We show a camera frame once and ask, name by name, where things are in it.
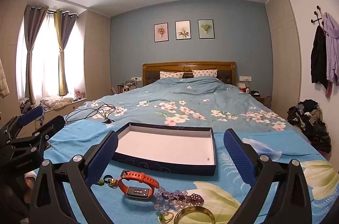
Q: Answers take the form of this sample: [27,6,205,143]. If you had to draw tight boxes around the gold ring with green stone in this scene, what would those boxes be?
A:
[159,211,174,222]

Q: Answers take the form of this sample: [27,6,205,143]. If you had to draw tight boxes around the framed picture of green leaf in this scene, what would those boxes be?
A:
[197,19,214,39]

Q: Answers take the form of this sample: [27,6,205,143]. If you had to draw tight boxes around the turquoise flower print blanket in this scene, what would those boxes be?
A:
[44,121,337,224]

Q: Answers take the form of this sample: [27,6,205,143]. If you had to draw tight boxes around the purple jacket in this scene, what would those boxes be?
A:
[324,12,339,87]

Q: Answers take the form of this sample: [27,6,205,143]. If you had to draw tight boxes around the framed picture of white flower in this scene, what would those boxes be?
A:
[175,21,191,40]

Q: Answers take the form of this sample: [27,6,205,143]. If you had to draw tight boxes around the narrow beige wardrobe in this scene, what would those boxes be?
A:
[83,11,112,101]

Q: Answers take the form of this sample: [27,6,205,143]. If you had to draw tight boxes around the navy shallow cardboard box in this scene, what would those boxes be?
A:
[111,122,217,177]

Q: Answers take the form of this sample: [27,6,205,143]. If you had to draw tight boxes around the wooden nightstand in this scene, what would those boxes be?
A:
[250,90,272,108]

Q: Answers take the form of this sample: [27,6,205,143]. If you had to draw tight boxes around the black jacket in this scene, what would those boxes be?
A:
[311,25,329,89]

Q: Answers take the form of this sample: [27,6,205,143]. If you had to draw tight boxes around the gold green bangle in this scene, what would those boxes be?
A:
[173,206,215,224]

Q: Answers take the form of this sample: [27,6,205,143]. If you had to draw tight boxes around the black charging cable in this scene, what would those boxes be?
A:
[65,103,116,125]

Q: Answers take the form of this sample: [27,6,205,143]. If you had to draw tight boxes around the black ring with green bead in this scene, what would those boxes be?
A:
[99,174,112,186]

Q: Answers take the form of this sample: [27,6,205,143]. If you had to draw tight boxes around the wooden bed headboard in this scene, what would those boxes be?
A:
[142,61,237,87]

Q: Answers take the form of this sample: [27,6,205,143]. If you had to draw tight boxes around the framed picture of brown bouquet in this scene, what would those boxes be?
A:
[154,23,169,42]

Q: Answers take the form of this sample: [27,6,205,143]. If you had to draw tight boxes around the clear crystal bead bracelet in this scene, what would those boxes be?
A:
[154,185,188,210]

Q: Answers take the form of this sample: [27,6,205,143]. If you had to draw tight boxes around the pink hanging garment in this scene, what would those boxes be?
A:
[325,79,333,99]

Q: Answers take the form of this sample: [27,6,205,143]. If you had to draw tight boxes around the beige hanging garment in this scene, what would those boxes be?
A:
[0,57,10,97]

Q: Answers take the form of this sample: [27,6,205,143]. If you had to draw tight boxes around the window seat drawer cabinet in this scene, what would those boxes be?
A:
[44,99,88,121]

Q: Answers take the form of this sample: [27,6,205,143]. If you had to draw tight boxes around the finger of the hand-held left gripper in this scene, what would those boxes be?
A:
[0,106,44,140]
[5,115,66,154]

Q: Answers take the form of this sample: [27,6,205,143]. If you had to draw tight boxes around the pile of dark clothes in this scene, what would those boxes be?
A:
[287,99,331,154]

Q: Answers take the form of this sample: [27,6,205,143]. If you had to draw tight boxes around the tall beige wardrobe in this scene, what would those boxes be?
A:
[265,0,301,124]

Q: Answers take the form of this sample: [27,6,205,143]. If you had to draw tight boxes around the patterned cloth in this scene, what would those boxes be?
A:
[18,97,32,114]

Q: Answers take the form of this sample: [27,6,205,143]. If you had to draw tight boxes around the maroon beaded mesh bracelet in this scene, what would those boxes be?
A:
[175,191,205,206]

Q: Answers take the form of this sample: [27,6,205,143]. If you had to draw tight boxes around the blue floral duvet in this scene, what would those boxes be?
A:
[67,76,294,134]

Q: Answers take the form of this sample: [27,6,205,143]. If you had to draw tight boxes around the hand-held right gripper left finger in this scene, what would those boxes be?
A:
[29,130,119,224]

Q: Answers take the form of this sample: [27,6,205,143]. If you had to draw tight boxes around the white sheer curtain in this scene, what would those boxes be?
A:
[32,12,85,103]

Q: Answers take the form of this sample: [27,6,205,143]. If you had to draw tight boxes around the heart print pillow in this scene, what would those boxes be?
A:
[160,71,184,79]
[192,70,218,78]

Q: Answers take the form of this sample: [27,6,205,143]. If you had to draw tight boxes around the red smart band watch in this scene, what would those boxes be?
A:
[117,170,160,199]

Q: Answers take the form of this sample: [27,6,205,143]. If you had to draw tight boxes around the row of cosmetic bottles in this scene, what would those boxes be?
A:
[111,79,141,94]

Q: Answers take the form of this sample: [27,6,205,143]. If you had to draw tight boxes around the grey and yellow curtain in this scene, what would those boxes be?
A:
[54,9,78,96]

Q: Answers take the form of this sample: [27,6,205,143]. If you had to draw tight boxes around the black wall coat hooks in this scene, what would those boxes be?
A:
[310,5,325,27]

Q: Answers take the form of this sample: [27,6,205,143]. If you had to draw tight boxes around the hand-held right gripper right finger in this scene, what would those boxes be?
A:
[223,129,313,224]

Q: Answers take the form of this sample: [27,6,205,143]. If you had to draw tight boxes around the pile of pale bedding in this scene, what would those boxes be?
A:
[40,96,74,109]

